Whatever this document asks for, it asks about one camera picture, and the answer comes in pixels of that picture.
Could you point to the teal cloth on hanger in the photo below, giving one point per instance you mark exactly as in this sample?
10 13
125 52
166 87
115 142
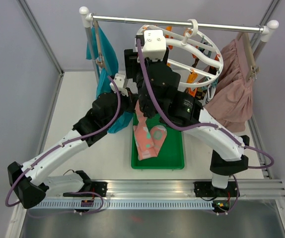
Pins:
107 74

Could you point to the white round clip hanger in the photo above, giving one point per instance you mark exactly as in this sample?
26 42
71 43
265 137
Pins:
197 44

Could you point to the pink pleated skirt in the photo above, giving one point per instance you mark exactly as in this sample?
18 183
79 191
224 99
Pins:
232 103

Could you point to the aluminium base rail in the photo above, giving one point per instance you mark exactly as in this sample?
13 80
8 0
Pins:
250 189

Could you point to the wooden clip hanger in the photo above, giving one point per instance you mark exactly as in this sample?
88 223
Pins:
250 59
100 61

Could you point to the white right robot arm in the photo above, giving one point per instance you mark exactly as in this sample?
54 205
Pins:
158 94

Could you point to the brown argyle sock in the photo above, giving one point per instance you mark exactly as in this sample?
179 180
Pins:
198 93

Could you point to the green plastic tray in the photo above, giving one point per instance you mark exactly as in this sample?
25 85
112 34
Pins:
170 157

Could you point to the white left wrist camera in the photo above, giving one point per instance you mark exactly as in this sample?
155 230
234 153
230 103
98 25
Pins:
120 82

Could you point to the white slotted cable duct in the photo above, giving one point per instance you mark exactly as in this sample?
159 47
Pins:
125 204

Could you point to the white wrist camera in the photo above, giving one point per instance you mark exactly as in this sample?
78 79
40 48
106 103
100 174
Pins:
153 44
120 82

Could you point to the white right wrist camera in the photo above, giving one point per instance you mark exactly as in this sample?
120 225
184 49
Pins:
153 44

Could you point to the pink patterned sock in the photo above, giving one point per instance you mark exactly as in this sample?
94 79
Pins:
143 139
158 135

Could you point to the wooden right clip hanger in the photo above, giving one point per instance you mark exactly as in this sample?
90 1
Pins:
250 59

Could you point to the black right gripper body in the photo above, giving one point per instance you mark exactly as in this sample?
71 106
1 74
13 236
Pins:
132 67

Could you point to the wooden left clip hanger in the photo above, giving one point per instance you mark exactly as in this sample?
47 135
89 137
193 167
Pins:
100 61

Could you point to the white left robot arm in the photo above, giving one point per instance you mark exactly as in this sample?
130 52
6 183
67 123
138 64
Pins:
31 181

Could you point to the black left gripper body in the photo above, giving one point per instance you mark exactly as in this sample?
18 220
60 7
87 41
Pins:
126 103

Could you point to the metal clothes rack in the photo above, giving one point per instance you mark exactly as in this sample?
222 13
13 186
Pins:
178 27

